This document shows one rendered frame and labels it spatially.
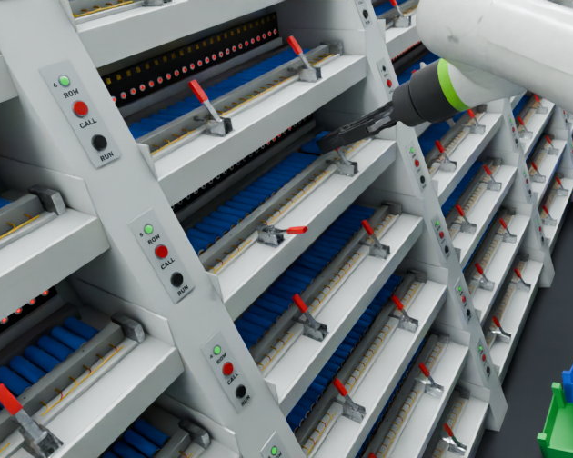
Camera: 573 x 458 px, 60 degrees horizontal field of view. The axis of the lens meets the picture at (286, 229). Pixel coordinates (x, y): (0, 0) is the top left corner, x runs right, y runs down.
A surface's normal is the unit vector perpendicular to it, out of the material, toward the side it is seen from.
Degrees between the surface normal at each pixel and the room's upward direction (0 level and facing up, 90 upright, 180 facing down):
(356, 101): 90
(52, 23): 90
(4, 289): 110
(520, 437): 0
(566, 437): 0
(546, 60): 66
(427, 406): 20
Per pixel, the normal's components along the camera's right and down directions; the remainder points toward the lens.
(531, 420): -0.40, -0.86
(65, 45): 0.73, -0.08
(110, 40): 0.82, 0.22
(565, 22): -0.51, -0.54
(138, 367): -0.11, -0.84
